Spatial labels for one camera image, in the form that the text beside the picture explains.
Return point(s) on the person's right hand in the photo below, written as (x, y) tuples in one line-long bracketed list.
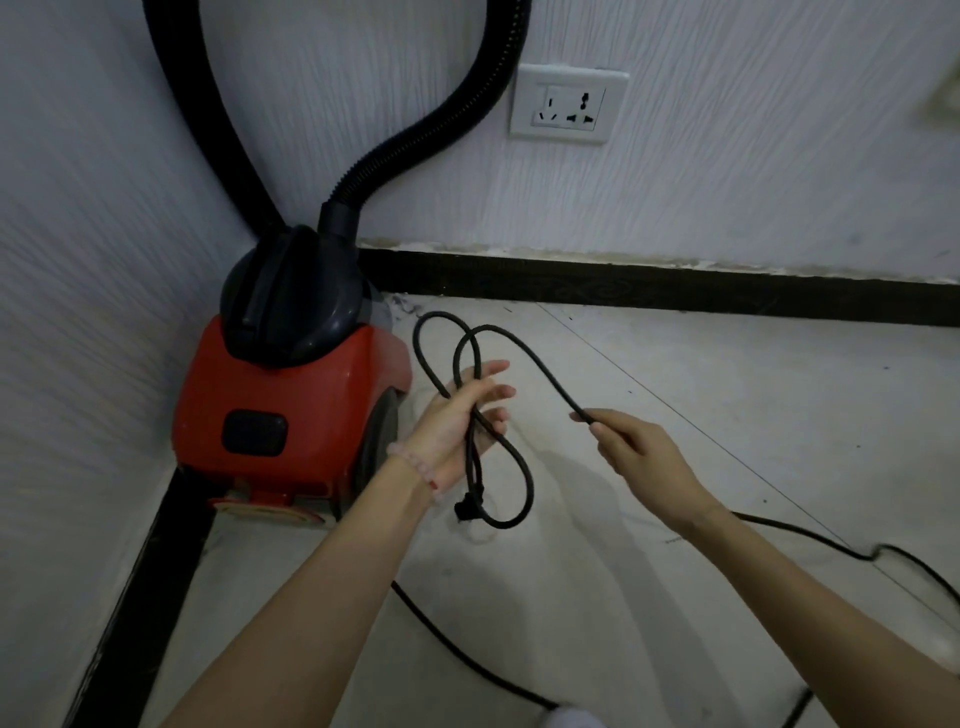
[(652, 465)]

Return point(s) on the person's left hand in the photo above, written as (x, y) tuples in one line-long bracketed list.
[(442, 439)]

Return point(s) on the person's left fingers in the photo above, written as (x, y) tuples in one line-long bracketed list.
[(491, 393)]

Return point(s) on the person's right thumb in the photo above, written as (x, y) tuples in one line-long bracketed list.
[(611, 448)]

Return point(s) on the person's right forearm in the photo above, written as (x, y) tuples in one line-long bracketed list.
[(817, 622)]

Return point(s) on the person's left forearm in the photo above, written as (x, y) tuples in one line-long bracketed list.
[(300, 622)]

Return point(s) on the dark baseboard strip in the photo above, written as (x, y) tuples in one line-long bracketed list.
[(142, 600), (660, 289)]

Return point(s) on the red canister vacuum cleaner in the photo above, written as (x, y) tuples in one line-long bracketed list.
[(300, 375)]

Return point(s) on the white wall power socket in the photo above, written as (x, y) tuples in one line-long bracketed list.
[(568, 103)]

